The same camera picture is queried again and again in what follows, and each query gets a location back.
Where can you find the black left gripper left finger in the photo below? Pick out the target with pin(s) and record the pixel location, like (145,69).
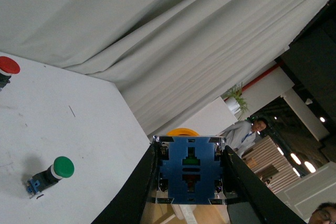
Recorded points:
(135,202)

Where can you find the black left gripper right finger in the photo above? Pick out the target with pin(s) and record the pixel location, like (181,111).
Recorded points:
(248,199)

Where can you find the yellow mushroom push button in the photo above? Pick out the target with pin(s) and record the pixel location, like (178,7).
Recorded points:
(191,171)

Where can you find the green mushroom push button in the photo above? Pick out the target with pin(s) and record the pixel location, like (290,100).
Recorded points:
(61,168)

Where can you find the red mushroom push button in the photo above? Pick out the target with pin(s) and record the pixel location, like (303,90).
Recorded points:
(8,67)

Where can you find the man in light shirt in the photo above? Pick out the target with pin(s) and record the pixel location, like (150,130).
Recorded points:
(241,135)

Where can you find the person head with glasses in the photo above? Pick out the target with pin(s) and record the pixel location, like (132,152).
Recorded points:
(324,214)

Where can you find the green potted plant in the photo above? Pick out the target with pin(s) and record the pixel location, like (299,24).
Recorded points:
(234,100)

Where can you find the red ceiling pipe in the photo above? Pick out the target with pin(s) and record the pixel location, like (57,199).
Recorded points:
(252,82)

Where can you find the white curtain backdrop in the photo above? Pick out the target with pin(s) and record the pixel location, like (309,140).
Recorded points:
(168,58)

